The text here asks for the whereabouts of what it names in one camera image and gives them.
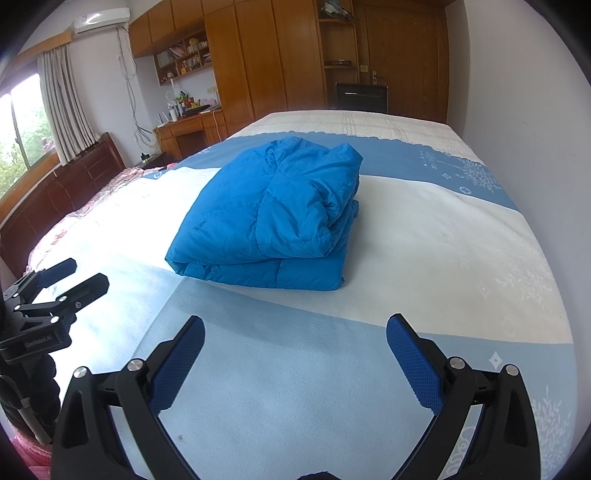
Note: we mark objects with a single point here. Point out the wooden wall shelf with books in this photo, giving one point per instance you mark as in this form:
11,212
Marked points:
184,57

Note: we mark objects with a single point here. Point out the bed with blue-white sheet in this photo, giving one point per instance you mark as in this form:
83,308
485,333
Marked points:
415,240

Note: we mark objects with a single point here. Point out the striped curtain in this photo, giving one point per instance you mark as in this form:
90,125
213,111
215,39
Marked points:
69,106

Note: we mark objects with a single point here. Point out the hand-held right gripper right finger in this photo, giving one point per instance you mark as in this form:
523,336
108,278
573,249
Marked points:
413,364

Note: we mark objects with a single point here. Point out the window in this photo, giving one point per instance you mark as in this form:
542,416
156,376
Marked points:
23,134

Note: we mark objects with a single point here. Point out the wooden desk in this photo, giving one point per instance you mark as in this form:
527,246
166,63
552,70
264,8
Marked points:
184,131

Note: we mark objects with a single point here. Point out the white air conditioner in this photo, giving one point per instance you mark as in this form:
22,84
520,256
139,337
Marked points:
101,19

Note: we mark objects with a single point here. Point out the pink quilt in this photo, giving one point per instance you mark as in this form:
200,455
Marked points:
115,180

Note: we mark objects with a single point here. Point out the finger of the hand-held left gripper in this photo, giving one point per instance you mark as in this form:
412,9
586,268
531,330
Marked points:
87,288
51,274

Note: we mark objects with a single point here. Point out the dark wooden headboard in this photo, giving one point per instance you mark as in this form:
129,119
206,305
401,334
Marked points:
69,184

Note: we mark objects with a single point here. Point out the black tray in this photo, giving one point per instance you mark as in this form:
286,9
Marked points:
201,110

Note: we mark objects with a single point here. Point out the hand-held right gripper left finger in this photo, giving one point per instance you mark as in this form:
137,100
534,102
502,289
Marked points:
178,364

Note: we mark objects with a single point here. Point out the dark nightstand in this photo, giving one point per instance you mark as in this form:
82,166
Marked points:
152,160

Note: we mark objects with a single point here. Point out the black item in wardrobe niche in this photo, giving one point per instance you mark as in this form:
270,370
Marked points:
339,62

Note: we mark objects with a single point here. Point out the wooden door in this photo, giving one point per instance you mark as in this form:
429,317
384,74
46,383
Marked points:
406,46

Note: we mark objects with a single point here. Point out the wooden wardrobe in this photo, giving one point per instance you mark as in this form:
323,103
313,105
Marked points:
268,55

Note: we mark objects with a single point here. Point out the blue puffer jacket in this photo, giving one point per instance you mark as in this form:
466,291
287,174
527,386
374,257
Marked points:
258,207

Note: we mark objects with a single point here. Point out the person's pink knit clothing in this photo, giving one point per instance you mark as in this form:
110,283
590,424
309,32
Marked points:
32,454

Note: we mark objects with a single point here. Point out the black rectangular appliance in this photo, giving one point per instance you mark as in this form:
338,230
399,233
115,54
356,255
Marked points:
360,99

